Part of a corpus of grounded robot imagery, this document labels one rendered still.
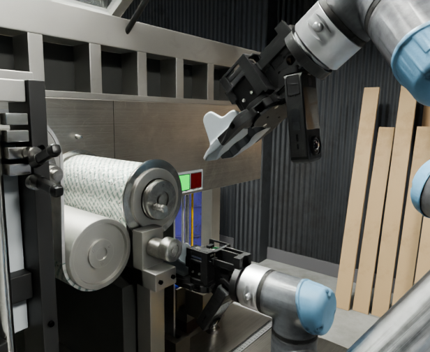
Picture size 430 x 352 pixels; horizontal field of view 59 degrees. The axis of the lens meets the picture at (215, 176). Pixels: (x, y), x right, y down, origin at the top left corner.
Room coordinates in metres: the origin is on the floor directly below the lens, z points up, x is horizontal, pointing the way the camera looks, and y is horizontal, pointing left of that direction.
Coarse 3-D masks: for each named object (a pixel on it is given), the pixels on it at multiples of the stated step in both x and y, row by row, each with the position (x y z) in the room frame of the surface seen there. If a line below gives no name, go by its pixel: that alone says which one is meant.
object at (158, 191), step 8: (152, 184) 0.68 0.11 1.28; (160, 184) 0.69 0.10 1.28; (168, 184) 0.70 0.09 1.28; (144, 192) 0.67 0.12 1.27; (152, 192) 0.67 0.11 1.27; (160, 192) 0.69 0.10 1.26; (168, 192) 0.70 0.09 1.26; (144, 200) 0.67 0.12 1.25; (152, 200) 0.67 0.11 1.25; (160, 200) 0.69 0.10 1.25; (168, 200) 0.70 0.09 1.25; (144, 208) 0.67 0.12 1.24; (168, 208) 0.70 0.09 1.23; (152, 216) 0.67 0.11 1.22; (160, 216) 0.69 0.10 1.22
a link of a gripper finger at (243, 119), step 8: (240, 112) 0.50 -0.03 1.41; (248, 112) 0.50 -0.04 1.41; (256, 112) 0.49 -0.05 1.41; (232, 120) 0.51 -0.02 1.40; (240, 120) 0.50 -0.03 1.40; (248, 120) 0.50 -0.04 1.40; (232, 128) 0.51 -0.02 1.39; (240, 128) 0.51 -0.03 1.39; (224, 136) 0.53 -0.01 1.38; (232, 136) 0.52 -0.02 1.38; (224, 144) 0.53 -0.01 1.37
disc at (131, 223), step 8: (152, 160) 0.70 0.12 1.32; (160, 160) 0.71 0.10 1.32; (136, 168) 0.67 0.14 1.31; (144, 168) 0.68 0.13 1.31; (168, 168) 0.73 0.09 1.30; (136, 176) 0.67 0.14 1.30; (176, 176) 0.75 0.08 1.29; (128, 184) 0.66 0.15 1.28; (128, 192) 0.66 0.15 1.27; (128, 200) 0.66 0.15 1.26; (128, 208) 0.65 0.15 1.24; (176, 208) 0.75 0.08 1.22; (128, 216) 0.65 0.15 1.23; (176, 216) 0.75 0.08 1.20; (128, 224) 0.65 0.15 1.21; (136, 224) 0.67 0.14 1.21; (168, 224) 0.73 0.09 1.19
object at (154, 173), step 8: (152, 168) 0.70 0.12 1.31; (160, 168) 0.71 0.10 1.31; (144, 176) 0.68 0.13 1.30; (152, 176) 0.69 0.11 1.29; (160, 176) 0.71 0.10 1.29; (168, 176) 0.72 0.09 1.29; (136, 184) 0.66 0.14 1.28; (144, 184) 0.68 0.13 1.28; (176, 184) 0.74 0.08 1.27; (136, 192) 0.66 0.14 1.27; (176, 192) 0.74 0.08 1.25; (136, 200) 0.66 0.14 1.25; (176, 200) 0.74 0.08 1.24; (136, 208) 0.66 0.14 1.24; (136, 216) 0.66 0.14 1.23; (144, 216) 0.68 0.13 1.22; (168, 216) 0.72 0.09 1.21; (144, 224) 0.68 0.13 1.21; (160, 224) 0.71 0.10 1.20
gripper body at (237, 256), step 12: (216, 240) 0.73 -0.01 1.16; (192, 252) 0.69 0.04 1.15; (204, 252) 0.66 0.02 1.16; (216, 252) 0.68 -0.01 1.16; (228, 252) 0.67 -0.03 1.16; (240, 252) 0.67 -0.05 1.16; (192, 264) 0.69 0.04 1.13; (204, 264) 0.66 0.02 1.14; (216, 264) 0.66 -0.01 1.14; (228, 264) 0.65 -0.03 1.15; (240, 264) 0.63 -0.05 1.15; (192, 276) 0.69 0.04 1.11; (204, 276) 0.66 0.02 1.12; (216, 276) 0.67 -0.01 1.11; (228, 276) 0.65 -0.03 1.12; (204, 288) 0.66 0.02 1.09; (228, 288) 0.65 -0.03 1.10
